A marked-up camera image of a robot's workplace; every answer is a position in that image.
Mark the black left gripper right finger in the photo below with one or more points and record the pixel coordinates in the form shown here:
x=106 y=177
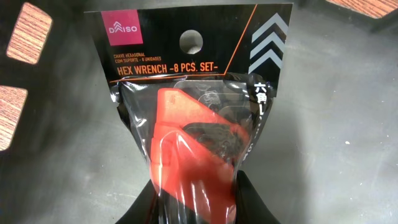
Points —
x=250 y=209

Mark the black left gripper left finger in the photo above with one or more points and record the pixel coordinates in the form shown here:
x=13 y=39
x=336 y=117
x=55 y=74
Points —
x=145 y=209

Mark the black red snack packet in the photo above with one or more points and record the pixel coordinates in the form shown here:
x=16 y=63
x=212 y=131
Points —
x=194 y=86

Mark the grey plastic mesh basket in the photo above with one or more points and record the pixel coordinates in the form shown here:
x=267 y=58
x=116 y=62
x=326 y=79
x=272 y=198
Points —
x=328 y=152

